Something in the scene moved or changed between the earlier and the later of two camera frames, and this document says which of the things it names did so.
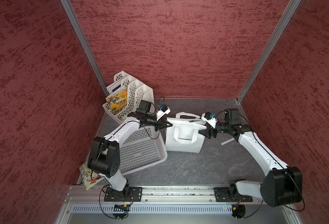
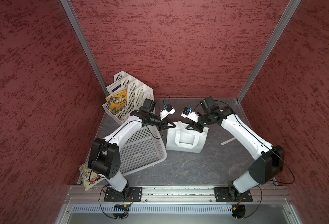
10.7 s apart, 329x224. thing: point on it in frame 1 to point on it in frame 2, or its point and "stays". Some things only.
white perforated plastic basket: x=143 y=148 stays
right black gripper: x=208 y=132 to x=196 y=126
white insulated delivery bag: x=183 y=136 stays
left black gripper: x=167 y=123 stays
